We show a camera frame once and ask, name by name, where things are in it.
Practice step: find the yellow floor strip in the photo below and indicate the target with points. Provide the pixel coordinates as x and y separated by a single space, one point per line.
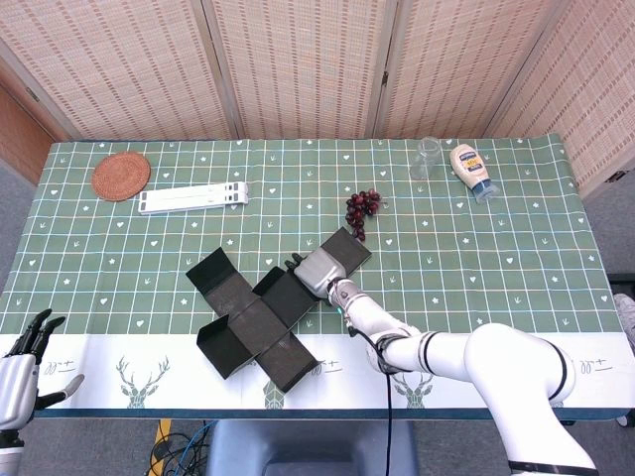
163 431

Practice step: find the black cardboard box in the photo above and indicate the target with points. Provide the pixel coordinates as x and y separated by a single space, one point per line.
238 310

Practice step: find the mayonnaise squeeze bottle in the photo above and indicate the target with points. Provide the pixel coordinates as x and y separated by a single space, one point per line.
471 166

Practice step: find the brown wooden door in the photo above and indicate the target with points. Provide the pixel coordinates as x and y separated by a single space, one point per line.
20 134

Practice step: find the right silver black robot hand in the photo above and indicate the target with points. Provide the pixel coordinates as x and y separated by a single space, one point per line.
320 273

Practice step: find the clear empty jar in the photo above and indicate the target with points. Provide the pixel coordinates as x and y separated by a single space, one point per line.
424 161

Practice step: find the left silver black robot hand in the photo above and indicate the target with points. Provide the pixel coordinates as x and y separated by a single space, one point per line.
17 392

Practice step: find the dark red grape bunch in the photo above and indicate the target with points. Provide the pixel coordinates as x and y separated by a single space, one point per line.
359 208

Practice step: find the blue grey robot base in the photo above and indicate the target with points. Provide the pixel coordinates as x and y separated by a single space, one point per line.
307 446

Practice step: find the grey fabric object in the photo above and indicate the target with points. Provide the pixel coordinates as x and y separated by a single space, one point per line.
626 317

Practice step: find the round woven brown coaster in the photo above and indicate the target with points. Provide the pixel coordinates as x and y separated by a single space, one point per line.
120 176

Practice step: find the green checked deer tablecloth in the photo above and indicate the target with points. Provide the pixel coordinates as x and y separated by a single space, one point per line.
471 258

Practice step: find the white folding stand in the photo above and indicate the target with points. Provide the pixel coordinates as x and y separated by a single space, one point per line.
193 197

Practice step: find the woven folding screen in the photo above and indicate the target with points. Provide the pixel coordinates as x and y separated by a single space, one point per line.
307 64

